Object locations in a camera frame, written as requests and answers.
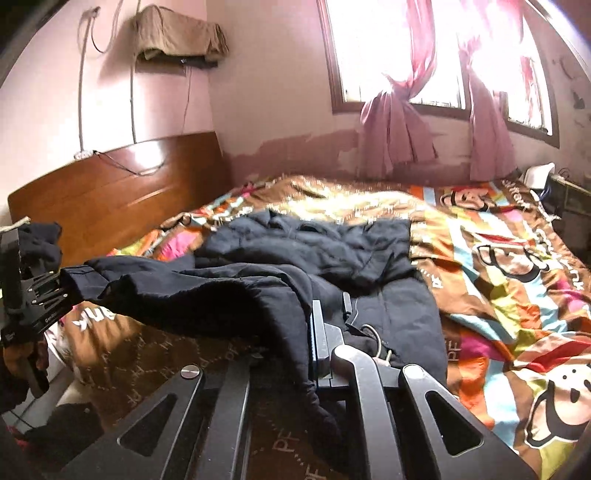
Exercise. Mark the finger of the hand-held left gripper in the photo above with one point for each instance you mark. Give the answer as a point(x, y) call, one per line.
point(60, 310)
point(51, 282)

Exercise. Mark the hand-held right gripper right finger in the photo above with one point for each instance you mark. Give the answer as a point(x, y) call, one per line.
point(353, 369)

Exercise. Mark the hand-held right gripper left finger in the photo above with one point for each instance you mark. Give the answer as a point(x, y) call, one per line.
point(319, 341)

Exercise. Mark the dark navy padded jacket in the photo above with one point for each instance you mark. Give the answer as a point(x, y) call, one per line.
point(277, 267)

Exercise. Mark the black clothes pile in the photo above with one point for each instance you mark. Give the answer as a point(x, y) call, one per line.
point(44, 244)

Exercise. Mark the person's left hand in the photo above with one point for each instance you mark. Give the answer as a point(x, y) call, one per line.
point(16, 364)

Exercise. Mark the wooden bed headboard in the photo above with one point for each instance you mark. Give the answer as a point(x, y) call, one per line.
point(120, 194)

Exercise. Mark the white power strip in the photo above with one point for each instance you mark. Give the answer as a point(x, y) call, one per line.
point(83, 154)

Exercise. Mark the colourful cartoon printed blanket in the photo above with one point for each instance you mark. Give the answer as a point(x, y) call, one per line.
point(508, 286)

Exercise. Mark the pink tied curtain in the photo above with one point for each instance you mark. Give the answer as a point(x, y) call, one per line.
point(491, 138)
point(397, 134)

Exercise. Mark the brown framed window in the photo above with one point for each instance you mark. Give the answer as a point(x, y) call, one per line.
point(339, 83)

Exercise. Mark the white bag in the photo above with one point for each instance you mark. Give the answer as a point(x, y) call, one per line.
point(538, 175)

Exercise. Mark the cluttered side desk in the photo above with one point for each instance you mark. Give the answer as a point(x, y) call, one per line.
point(572, 207)

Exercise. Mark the brown cloth cover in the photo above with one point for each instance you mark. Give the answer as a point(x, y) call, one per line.
point(180, 30)

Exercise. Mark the white wall conduit pipe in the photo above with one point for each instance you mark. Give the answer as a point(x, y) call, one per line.
point(81, 92)
point(133, 101)

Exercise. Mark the black wall-mounted device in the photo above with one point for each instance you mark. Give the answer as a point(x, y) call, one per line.
point(184, 61)

